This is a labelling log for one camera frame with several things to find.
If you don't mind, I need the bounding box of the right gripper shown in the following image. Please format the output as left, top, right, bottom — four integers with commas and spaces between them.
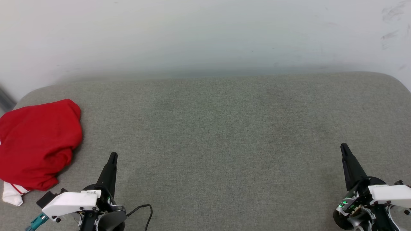
335, 143, 411, 216

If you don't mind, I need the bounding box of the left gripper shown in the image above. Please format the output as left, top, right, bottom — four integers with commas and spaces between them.
42, 152, 126, 223

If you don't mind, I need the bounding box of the red white jersey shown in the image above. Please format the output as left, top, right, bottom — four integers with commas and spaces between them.
0, 99, 83, 206

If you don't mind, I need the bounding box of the thin black cable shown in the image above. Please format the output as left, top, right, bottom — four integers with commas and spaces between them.
126, 204, 153, 231

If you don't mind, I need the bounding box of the teal cable connector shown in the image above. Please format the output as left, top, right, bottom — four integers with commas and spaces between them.
25, 213, 49, 231

